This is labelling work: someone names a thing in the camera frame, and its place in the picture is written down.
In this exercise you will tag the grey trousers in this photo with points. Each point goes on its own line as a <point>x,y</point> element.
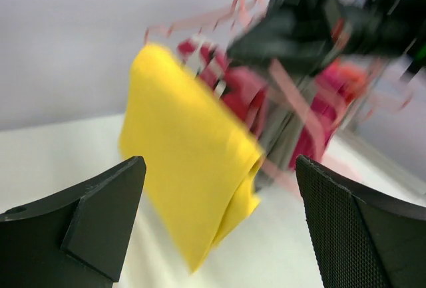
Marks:
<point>282,130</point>

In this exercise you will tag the orange trousers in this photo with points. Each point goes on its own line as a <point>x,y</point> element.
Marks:
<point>351,77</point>

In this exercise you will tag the pink patterned trousers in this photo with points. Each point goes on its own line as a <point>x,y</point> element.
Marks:
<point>240,89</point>

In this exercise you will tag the magenta trousers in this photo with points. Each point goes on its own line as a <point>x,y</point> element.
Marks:
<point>328,105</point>

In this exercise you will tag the pink wire hanger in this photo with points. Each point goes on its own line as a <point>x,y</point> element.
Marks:
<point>287,94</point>

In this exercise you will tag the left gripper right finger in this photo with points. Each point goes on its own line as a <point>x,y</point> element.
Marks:
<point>361,237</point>

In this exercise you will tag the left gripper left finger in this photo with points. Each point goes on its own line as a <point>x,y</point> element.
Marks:
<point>78,235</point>

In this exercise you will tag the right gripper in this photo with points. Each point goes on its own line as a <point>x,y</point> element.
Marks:
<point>302,34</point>

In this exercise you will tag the yellow trousers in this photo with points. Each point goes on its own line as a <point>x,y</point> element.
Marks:
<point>201,161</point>

